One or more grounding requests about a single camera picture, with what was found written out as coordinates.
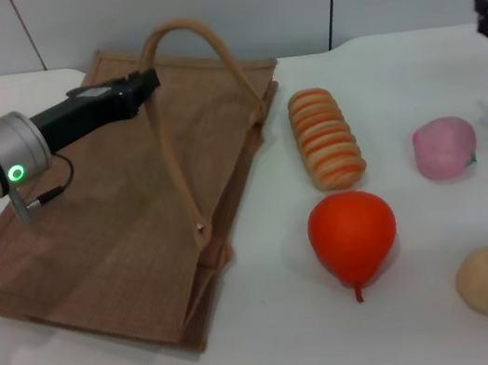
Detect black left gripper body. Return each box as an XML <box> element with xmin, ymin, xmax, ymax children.
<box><xmin>22</xmin><ymin>74</ymin><xmax>146</xmax><ymax>157</ymax></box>

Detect brown jute handbag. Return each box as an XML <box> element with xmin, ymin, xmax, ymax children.
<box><xmin>0</xmin><ymin>2</ymin><xmax>326</xmax><ymax>365</ymax></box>

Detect pink toy peach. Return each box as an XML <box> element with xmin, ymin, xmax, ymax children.
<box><xmin>407</xmin><ymin>110</ymin><xmax>484</xmax><ymax>185</ymax></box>

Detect orange toy fruit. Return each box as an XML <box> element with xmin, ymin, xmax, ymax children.
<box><xmin>301</xmin><ymin>183</ymin><xmax>411</xmax><ymax>311</ymax></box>

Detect orange striped toy bread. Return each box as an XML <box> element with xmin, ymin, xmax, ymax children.
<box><xmin>283</xmin><ymin>80</ymin><xmax>371</xmax><ymax>197</ymax></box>

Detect white tablecloth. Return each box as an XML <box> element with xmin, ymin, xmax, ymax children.
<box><xmin>0</xmin><ymin>0</ymin><xmax>488</xmax><ymax>365</ymax></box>

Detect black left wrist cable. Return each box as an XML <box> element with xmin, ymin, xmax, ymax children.
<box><xmin>1</xmin><ymin>149</ymin><xmax>83</xmax><ymax>228</ymax></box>

